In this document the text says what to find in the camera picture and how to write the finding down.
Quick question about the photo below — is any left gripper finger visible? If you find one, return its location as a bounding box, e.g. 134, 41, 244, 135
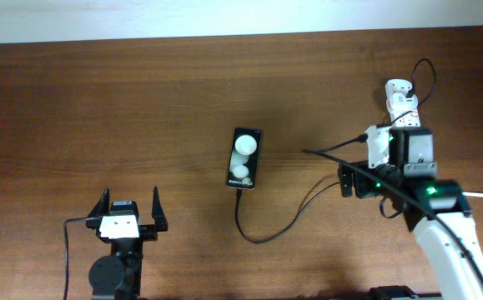
151, 187, 168, 232
86, 188, 110, 228

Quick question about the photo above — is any black smartphone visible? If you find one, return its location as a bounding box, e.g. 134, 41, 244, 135
226, 127, 262, 190

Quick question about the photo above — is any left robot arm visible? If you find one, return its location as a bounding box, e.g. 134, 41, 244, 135
86, 188, 169, 300

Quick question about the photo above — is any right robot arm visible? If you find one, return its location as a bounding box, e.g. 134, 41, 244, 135
338, 126, 483, 299

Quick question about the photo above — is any white power strip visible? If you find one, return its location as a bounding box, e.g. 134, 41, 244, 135
385, 79, 420, 128

